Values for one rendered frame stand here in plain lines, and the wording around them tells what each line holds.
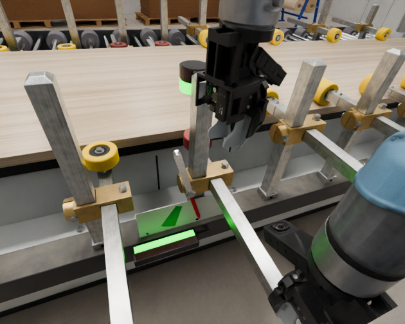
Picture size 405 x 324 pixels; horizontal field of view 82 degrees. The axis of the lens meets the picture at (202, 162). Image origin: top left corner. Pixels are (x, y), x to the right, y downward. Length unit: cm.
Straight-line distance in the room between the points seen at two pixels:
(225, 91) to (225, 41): 6
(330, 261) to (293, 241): 10
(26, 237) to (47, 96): 55
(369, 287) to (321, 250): 5
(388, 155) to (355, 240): 8
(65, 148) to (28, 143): 26
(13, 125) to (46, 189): 19
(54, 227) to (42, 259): 17
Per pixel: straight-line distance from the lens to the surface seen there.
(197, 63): 49
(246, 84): 33
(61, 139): 44
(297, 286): 35
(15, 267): 73
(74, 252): 69
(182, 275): 137
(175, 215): 63
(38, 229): 88
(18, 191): 83
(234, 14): 31
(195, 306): 132
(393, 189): 21
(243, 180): 94
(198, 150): 50
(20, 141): 72
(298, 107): 59
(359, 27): 242
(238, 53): 32
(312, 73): 56
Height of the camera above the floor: 126
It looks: 41 degrees down
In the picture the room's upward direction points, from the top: 5 degrees clockwise
